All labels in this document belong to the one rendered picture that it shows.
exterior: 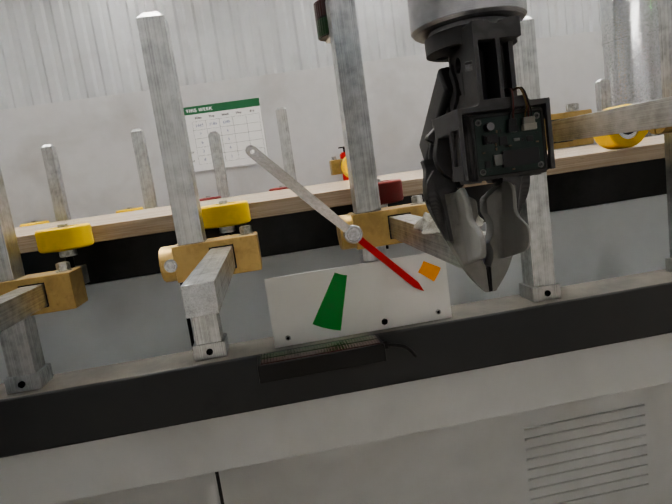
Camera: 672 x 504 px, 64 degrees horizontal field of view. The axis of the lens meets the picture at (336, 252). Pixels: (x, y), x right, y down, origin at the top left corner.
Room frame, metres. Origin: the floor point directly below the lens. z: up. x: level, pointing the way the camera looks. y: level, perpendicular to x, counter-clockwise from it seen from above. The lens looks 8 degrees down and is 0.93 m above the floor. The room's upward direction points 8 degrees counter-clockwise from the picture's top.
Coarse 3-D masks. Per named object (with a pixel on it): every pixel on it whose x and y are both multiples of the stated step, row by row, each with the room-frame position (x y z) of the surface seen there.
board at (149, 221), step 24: (648, 144) 1.04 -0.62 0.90; (576, 168) 0.99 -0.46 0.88; (264, 192) 1.61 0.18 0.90; (288, 192) 1.24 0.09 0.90; (312, 192) 1.01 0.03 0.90; (336, 192) 0.94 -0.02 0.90; (408, 192) 0.96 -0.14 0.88; (96, 216) 1.57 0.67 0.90; (120, 216) 1.22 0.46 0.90; (144, 216) 0.99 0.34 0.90; (168, 216) 0.91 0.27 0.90; (264, 216) 0.93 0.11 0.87; (24, 240) 0.88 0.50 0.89; (96, 240) 0.90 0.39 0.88
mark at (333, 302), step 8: (336, 280) 0.75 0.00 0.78; (344, 280) 0.75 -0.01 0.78; (328, 288) 0.75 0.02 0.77; (336, 288) 0.75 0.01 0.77; (344, 288) 0.75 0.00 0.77; (328, 296) 0.75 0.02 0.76; (336, 296) 0.75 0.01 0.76; (344, 296) 0.75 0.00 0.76; (328, 304) 0.75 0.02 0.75; (336, 304) 0.75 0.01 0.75; (320, 312) 0.74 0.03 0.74; (328, 312) 0.75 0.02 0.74; (336, 312) 0.75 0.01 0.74; (320, 320) 0.74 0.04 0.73; (328, 320) 0.75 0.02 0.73; (336, 320) 0.75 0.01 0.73; (328, 328) 0.75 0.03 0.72; (336, 328) 0.75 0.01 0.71
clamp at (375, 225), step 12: (408, 204) 0.80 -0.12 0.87; (420, 204) 0.77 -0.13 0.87; (348, 216) 0.77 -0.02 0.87; (360, 216) 0.75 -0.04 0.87; (372, 216) 0.75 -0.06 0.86; (384, 216) 0.76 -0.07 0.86; (336, 228) 0.79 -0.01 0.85; (372, 228) 0.75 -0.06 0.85; (384, 228) 0.76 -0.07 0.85; (372, 240) 0.75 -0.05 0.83; (384, 240) 0.76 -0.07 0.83; (396, 240) 0.76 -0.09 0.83
